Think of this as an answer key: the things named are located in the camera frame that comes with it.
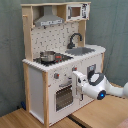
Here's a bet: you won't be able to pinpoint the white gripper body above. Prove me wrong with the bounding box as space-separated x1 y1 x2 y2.
72 71 89 99

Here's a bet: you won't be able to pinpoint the white oven door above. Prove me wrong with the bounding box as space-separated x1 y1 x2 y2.
49 78 83 121

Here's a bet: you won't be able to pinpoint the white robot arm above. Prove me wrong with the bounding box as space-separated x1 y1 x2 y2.
72 71 128 100

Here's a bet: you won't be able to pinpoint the wooden toy kitchen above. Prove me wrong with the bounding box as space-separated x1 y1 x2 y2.
22 2 105 128

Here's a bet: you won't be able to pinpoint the grey ice dispenser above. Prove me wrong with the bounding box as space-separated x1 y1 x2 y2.
87 64 96 75

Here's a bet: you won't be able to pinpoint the left red stove knob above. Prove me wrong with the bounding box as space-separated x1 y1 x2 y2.
54 73 60 79

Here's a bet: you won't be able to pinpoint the grey toy sink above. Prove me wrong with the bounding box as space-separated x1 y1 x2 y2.
66 47 94 56

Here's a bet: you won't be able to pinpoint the black toy stovetop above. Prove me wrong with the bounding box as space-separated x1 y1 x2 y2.
34 53 71 66

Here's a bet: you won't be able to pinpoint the black toy faucet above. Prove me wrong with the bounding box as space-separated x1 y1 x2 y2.
67 33 82 49

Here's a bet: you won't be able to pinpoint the silver toy pot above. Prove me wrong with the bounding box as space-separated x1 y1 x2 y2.
40 51 55 62

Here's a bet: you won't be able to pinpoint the white toy microwave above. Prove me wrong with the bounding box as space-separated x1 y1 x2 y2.
66 3 90 21

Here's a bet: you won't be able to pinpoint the grey range hood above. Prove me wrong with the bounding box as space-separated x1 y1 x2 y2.
34 5 64 27

